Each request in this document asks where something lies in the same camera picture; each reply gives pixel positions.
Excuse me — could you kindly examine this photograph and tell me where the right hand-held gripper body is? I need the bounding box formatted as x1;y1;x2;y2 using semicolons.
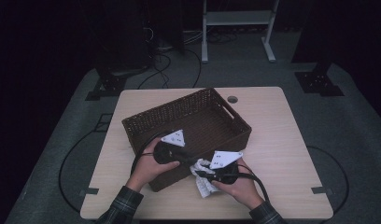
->
208;150;244;185

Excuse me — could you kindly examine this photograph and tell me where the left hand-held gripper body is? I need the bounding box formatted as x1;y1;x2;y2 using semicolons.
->
153;129;187;165

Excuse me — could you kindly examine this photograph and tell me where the white cloth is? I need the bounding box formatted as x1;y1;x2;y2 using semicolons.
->
189;158;220;199

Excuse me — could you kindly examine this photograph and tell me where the brown woven basket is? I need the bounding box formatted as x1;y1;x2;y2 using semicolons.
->
120;87;253;193

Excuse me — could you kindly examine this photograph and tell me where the person's left hand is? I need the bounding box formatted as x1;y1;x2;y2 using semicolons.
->
126;137;181;193

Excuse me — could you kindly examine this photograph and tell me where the person's right hand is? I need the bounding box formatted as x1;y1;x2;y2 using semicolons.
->
210;158;265;211

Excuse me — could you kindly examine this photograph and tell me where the black tape strip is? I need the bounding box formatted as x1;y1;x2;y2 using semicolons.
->
311;186;334;195
79;187;100;196

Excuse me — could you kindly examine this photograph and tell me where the black stand base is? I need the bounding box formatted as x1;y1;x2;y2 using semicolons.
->
85;73;127;102
294;62;346;97

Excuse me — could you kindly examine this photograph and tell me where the black cabinet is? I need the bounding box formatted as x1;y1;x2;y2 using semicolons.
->
93;0;157;74

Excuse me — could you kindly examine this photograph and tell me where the white metal stand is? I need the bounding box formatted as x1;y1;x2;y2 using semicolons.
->
201;0;280;64

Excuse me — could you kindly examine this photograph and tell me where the black curtain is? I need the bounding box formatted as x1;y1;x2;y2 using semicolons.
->
290;0;381;64

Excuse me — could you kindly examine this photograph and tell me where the left hand-held gripper black cable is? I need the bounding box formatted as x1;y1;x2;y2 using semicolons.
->
130;132;169;176

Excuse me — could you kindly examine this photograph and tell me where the hand-held gripper black cable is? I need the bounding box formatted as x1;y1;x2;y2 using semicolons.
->
130;132;169;176
234;172;271;203

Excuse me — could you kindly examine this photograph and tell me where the right hand-held gripper black cable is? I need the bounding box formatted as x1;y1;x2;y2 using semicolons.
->
234;172;271;203

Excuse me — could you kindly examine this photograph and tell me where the thin black looped floor cable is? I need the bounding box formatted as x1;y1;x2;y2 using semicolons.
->
306;145;350;216
58;129;101;214

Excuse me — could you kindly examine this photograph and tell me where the white floor cable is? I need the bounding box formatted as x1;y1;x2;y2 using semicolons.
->
182;29;205;45

